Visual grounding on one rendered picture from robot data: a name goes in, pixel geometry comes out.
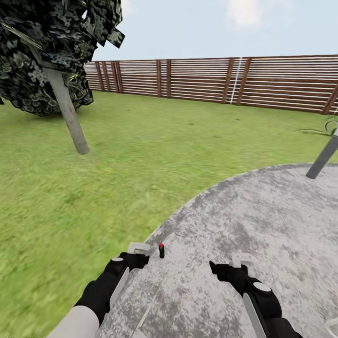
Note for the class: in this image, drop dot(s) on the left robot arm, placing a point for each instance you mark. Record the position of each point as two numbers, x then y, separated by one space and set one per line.
87 315

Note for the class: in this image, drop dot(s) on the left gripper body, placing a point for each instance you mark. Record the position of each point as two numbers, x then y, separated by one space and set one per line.
137 259

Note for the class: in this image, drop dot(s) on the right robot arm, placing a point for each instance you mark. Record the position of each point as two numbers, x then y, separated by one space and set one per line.
261 303

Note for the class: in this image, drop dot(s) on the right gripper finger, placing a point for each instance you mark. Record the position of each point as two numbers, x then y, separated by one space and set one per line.
213 267

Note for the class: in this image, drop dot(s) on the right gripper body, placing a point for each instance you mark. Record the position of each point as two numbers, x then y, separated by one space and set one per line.
229 274

